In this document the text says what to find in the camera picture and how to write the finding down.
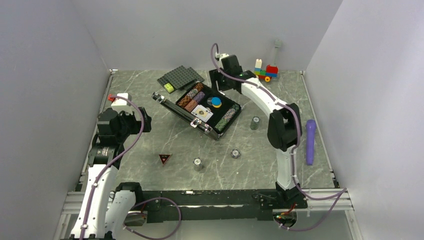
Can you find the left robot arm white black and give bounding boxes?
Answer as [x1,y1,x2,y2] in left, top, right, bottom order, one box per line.
[69,92,151,240]

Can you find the triangular all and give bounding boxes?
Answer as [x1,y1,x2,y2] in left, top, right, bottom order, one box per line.
[159,154,172,166]

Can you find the purple chip row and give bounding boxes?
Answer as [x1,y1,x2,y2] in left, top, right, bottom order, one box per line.
[192,91,205,104]

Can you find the playing card deck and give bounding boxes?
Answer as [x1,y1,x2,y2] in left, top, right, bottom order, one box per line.
[191,104,214,122]

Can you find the colourful lego train toy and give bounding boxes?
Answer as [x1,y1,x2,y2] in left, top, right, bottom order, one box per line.
[253,58,279,83]

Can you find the orange brown chip row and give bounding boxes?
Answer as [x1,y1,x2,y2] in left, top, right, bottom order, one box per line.
[177,82,204,108]

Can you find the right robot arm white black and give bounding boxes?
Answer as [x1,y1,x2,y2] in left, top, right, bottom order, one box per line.
[209,52,308,209]

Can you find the aluminium poker case open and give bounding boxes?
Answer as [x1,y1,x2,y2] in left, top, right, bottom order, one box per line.
[151,82,243,141]

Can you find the short chip stack centre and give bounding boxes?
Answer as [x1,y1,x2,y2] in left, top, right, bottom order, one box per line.
[231,149,241,159]

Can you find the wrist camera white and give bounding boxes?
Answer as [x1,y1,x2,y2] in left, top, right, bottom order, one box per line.
[107,93,132,108]
[217,53,230,60]

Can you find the blue round plastic disc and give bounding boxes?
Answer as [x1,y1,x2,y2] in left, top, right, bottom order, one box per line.
[210,97,222,106]

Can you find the yellow-green lego brick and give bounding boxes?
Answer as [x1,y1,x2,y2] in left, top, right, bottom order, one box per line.
[163,83,175,94]

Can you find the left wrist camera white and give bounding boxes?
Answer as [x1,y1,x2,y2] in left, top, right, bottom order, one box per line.
[107,93,132,108]

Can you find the green blue chip row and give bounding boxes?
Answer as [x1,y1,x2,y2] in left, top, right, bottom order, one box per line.
[215,104,240,132]

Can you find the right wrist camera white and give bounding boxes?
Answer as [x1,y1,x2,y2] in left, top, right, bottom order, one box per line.
[217,53,230,60]

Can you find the purple toy microphone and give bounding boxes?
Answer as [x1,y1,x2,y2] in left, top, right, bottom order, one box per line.
[305,119,317,166]

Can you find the dark grey lego baseplate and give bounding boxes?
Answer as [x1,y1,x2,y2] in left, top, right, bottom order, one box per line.
[157,65,205,91]

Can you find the red pink chip row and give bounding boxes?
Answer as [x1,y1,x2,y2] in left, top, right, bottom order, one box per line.
[184,99,198,113]

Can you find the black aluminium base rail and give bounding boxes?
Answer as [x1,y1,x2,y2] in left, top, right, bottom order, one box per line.
[59,188,354,229]

